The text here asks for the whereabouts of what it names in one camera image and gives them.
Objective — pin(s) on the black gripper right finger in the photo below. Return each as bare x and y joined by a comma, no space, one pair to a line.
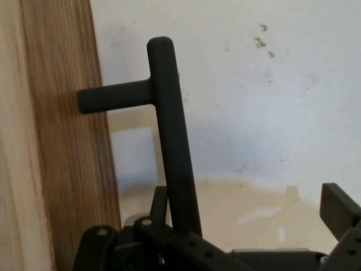
344,226

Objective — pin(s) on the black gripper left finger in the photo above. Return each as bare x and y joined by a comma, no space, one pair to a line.
175,251

